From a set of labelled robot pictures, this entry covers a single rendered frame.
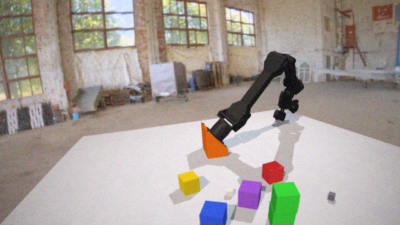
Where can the purple cube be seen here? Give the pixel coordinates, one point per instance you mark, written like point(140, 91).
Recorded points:
point(249, 194)

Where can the yellow cube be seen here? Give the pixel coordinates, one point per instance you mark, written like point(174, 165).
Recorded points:
point(189, 183)

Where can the blue block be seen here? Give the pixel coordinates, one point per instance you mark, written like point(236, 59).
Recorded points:
point(213, 213)

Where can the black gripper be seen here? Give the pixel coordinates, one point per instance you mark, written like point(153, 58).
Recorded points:
point(280, 114)

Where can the green block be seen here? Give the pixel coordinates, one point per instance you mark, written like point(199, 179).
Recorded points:
point(285, 198)
point(280, 219)

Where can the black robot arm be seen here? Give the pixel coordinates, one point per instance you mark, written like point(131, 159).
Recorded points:
point(239, 112)

